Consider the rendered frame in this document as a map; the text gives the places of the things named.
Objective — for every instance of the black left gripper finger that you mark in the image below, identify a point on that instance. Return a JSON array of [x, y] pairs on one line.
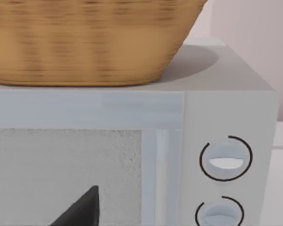
[[85, 209]]

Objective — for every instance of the microwave oven door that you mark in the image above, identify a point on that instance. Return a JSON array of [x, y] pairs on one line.
[[85, 108]]

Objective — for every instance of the pale round microwave knob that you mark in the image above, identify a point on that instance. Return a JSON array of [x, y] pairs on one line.
[[226, 158], [219, 213]]

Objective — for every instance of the woven wicker basket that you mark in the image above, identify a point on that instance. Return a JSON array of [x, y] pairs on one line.
[[85, 40]]

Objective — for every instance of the pale microwave oven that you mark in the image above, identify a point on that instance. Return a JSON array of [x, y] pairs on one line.
[[226, 106]]

